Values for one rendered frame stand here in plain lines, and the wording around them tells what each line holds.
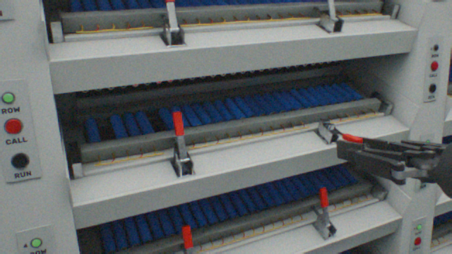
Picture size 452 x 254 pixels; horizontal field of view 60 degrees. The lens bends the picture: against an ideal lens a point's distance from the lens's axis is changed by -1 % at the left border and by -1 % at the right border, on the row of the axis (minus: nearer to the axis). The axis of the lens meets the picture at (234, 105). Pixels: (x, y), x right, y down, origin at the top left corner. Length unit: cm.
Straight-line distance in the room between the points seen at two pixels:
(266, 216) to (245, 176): 15
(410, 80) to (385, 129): 10
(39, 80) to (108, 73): 8
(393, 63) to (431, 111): 12
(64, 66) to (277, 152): 35
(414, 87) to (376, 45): 13
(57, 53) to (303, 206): 52
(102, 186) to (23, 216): 10
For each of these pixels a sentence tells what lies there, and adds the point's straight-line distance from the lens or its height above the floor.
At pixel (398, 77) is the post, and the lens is 82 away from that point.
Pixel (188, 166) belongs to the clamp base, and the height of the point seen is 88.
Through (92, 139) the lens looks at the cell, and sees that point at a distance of 63.
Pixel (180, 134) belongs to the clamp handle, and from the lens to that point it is 58.
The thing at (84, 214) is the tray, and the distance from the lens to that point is 57.
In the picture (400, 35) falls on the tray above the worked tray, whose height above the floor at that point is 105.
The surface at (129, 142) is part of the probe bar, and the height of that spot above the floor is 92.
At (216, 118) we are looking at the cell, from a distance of 67.
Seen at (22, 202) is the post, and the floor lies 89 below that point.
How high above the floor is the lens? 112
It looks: 15 degrees down
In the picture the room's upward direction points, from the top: 2 degrees counter-clockwise
